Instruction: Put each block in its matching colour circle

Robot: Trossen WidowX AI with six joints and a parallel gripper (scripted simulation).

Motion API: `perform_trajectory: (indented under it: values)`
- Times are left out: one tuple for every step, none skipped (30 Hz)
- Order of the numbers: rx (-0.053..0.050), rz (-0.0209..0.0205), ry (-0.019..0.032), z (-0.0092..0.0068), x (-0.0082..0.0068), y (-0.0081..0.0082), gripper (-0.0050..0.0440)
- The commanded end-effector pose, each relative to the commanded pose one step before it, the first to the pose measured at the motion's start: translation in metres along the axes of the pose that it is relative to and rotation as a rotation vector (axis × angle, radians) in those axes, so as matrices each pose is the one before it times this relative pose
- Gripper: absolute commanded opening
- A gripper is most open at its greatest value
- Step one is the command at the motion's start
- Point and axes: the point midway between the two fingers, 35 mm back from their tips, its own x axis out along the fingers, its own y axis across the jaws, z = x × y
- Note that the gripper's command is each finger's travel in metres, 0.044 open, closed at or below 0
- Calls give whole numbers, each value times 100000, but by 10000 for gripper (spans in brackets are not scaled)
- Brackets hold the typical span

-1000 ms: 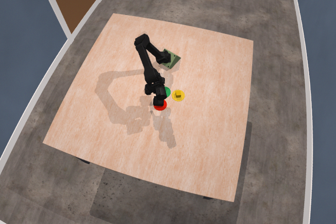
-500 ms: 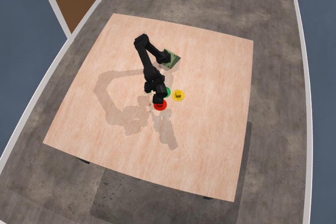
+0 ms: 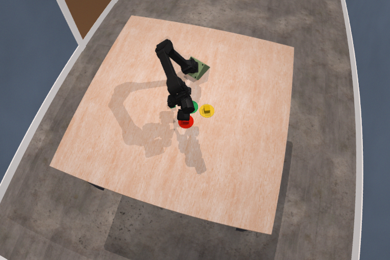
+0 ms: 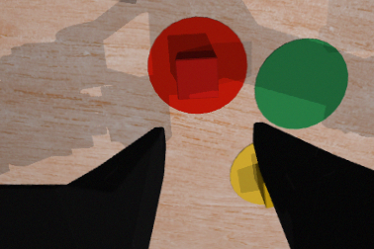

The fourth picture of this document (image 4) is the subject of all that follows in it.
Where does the red circle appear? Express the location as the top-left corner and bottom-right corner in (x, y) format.
(147, 17), (247, 114)

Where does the yellow circle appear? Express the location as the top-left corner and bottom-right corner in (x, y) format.
(230, 143), (264, 205)

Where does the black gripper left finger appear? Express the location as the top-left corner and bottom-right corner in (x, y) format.
(0, 127), (166, 249)

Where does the yellow cube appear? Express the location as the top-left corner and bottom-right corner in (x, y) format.
(255, 163), (273, 208)

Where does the dark red cube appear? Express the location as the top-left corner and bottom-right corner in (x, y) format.
(175, 50), (219, 100)

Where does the green circle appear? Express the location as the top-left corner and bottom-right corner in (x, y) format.
(254, 39), (348, 129)

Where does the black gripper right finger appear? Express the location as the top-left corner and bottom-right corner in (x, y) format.
(253, 123), (374, 249)

